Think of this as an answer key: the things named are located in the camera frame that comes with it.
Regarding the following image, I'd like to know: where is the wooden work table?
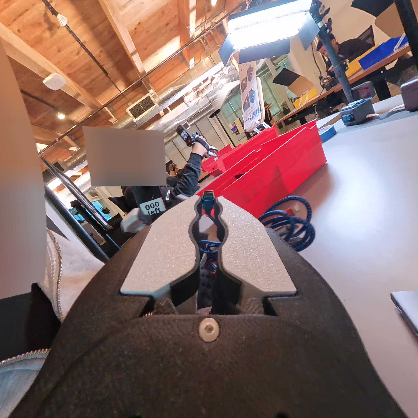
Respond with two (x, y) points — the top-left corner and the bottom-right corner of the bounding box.
(276, 42), (413, 125)

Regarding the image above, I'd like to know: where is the black reflector flag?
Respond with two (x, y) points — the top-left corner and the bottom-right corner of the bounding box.
(273, 68), (315, 96)

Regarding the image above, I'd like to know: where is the studio light panel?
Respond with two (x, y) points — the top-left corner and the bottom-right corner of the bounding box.
(218, 0), (330, 65)

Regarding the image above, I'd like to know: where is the stack of blue bins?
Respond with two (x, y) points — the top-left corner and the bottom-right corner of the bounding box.
(357, 34), (409, 71)

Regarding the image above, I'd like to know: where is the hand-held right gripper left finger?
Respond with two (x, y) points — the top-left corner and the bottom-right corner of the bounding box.
(120, 195), (201, 301)

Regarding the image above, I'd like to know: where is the hanging printed poster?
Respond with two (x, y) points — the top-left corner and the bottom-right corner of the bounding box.
(238, 60), (266, 132)

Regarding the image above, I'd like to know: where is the black floor lamp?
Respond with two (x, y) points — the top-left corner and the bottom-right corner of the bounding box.
(212, 110), (230, 149)

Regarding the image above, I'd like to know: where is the white ceiling air vent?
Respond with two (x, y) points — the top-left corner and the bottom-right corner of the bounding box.
(126, 94), (158, 122)

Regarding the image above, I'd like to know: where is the grey equipment case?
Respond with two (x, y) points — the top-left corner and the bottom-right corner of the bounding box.
(400, 77), (418, 112)

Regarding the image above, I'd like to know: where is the black light stand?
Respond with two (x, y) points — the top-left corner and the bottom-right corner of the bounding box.
(317, 18), (357, 104)

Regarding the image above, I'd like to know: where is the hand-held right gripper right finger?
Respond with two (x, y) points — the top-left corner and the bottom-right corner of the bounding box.
(216, 196), (298, 299)

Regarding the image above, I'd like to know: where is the black undershirt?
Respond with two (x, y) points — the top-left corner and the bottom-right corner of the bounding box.
(0, 283), (63, 361)

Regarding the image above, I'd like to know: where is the red plastic bin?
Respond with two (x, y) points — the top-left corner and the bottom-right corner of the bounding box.
(202, 119), (328, 219)
(200, 126), (281, 175)

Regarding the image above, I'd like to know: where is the black stand pole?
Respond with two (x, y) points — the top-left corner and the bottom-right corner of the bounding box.
(393, 0), (418, 83)

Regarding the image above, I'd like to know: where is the white ceiling access point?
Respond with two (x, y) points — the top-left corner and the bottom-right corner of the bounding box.
(42, 72), (68, 91)

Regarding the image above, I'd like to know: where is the blue braided usb-c cable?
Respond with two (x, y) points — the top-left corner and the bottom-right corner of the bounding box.
(197, 190), (316, 276)

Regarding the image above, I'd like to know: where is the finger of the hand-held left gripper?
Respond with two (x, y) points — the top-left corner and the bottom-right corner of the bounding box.
(120, 209), (144, 233)

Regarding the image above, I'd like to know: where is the silver laptop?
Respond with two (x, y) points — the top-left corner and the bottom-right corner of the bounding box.
(390, 291), (418, 339)

